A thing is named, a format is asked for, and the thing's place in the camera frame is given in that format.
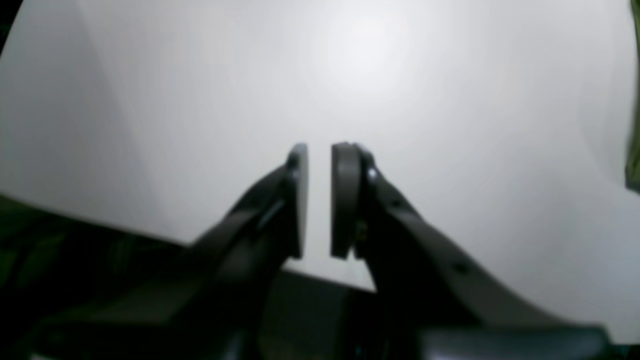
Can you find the green T-shirt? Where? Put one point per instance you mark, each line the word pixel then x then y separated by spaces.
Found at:
pixel 632 167

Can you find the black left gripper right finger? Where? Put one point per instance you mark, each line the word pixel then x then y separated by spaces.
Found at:
pixel 437 302

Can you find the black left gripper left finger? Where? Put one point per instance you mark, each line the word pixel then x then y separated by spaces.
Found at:
pixel 208 303

